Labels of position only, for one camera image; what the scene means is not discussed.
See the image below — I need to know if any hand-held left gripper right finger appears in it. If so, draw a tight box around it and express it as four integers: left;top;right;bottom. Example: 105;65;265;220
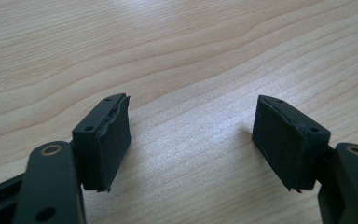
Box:
251;94;332;194

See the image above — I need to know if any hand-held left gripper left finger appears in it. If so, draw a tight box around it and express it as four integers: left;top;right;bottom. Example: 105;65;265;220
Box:
71;92;133;193

